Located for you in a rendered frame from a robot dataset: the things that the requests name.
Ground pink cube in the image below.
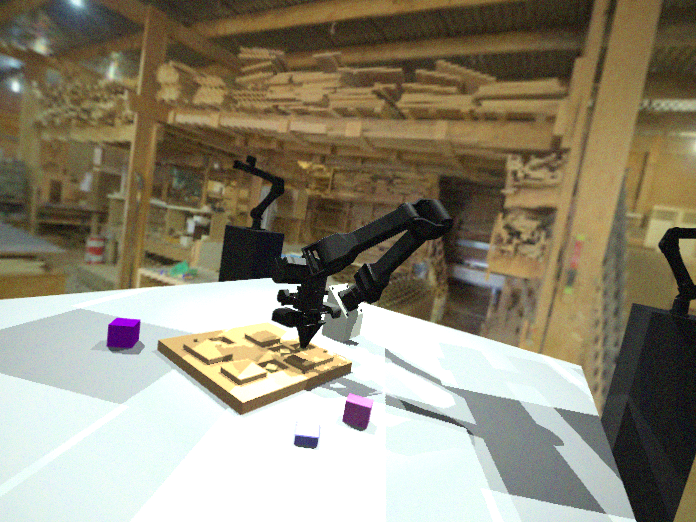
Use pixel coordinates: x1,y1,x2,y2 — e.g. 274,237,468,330
342,393,374,429

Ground purple cube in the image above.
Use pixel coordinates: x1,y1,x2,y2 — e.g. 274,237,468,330
106,318,141,349

